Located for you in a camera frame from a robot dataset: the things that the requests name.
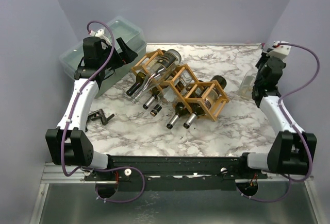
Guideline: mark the black corkscrew tool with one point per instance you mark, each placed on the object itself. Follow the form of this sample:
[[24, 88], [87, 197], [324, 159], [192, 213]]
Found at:
[[99, 114]]

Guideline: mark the dark green wine bottle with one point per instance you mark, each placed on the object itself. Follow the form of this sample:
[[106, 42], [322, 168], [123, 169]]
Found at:
[[152, 58]]

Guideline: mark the green wine bottle brown label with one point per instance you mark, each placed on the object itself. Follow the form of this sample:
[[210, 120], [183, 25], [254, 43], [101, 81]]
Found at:
[[156, 75]]

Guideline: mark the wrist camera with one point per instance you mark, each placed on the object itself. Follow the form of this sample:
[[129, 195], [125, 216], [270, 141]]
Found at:
[[101, 33], [279, 50]]

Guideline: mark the green wine bottle white label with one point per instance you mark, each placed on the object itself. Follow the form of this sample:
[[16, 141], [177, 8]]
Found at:
[[181, 109]]

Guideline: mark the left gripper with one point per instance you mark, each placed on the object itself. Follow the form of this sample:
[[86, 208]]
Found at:
[[123, 57]]

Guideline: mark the clear bottle black cap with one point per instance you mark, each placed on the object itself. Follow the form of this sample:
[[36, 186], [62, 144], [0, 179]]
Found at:
[[246, 87]]

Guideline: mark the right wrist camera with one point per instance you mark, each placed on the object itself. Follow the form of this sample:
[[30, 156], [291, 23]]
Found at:
[[279, 50]]

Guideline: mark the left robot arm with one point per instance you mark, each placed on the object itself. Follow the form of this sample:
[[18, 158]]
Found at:
[[68, 143]]

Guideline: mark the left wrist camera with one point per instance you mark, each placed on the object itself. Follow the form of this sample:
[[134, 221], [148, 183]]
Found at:
[[101, 33]]

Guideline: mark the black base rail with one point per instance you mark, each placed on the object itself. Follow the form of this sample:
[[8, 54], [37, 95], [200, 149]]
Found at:
[[173, 174]]

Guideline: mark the translucent green storage box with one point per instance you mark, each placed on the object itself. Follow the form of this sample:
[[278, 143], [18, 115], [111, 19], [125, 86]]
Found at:
[[131, 34]]

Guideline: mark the clear square liquor bottle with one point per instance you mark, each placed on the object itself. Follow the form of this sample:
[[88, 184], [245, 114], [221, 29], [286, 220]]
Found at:
[[168, 96]]

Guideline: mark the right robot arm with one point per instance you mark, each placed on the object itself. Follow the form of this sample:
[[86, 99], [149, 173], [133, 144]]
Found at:
[[293, 149]]

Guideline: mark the green bottle silver capsule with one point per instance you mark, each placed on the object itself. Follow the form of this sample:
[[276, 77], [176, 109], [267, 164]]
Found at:
[[210, 102]]

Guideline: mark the tall clear glass bottle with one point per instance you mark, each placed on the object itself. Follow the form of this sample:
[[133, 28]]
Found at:
[[167, 59]]

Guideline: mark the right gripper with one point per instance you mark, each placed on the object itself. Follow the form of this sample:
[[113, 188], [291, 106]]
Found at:
[[259, 61]]

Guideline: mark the wooden wine rack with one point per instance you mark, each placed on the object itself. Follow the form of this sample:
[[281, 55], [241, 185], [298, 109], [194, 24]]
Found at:
[[169, 82]]

